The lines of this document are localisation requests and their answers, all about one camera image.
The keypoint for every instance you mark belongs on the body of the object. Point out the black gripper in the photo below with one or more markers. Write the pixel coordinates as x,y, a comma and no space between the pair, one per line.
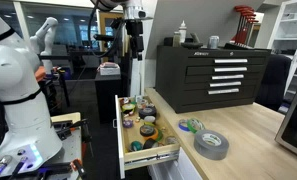
134,28

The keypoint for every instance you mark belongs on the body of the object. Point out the green masking tape roll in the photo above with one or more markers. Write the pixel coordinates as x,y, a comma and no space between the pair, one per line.
196,125

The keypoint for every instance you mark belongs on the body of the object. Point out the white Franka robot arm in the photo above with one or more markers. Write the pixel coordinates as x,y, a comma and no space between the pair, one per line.
18,86

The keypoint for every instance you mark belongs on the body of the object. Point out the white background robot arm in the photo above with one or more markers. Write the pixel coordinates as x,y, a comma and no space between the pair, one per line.
45,36

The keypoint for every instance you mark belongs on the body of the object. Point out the lime and black tape roll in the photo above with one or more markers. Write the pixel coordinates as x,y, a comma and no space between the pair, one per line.
128,108

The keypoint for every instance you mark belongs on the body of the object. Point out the large black tape roll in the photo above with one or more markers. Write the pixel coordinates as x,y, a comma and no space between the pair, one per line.
147,111

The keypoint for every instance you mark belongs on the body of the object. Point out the purple tape roll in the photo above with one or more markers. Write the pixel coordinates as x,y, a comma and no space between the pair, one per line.
127,123

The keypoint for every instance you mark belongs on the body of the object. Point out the yellow-green tape roll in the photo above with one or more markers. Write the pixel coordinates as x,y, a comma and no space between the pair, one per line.
149,124

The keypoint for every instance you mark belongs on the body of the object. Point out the dark grey tape roll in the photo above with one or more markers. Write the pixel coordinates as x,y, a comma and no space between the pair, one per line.
147,130

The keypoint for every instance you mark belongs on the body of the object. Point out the wooden drawer with white front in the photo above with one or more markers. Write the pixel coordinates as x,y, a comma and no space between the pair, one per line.
134,135

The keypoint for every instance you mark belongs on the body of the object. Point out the orange tape roll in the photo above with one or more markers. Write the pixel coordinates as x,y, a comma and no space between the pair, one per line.
148,136

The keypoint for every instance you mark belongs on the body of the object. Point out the large green tape roll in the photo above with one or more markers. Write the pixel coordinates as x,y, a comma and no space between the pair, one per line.
159,135

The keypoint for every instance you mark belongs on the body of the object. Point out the blue masking tape roll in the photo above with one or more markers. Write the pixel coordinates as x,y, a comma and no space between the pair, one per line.
181,126

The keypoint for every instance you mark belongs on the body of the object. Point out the teal tape roll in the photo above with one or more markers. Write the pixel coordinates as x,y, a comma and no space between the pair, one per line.
136,146

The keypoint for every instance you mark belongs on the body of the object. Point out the thin grey tape roll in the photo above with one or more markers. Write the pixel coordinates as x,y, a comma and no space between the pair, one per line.
171,140

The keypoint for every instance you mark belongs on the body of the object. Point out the white box with pink lid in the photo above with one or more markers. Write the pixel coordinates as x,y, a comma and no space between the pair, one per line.
109,69

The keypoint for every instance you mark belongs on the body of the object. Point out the grey bottle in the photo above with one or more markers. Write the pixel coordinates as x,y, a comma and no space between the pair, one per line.
176,39

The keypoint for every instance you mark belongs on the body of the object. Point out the white squeeze bottle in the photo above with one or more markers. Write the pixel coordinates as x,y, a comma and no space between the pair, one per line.
182,31

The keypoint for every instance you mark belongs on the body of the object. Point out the black low cabinet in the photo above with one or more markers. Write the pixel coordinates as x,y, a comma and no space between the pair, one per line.
108,96

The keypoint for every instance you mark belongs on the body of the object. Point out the black tool on chest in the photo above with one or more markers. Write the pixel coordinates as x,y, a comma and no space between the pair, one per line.
192,42

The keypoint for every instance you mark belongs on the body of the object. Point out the black metal tool chest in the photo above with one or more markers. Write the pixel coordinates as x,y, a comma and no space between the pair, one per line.
188,86

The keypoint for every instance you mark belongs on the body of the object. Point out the silver metal can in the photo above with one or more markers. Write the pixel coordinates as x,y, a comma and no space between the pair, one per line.
213,42

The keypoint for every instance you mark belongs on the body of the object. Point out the black office chair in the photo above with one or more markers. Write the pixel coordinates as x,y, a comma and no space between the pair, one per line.
274,81

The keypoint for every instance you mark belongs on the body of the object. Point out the white shelf cabinet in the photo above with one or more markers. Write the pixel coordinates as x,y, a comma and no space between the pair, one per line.
293,40

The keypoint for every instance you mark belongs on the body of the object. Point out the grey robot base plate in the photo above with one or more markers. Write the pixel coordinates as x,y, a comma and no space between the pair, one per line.
64,146

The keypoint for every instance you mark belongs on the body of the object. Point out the silver metal table frame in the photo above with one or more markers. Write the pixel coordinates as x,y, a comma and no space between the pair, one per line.
168,168

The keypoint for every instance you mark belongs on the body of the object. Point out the wide grey duct tape roll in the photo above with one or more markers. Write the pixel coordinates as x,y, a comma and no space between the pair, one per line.
212,148

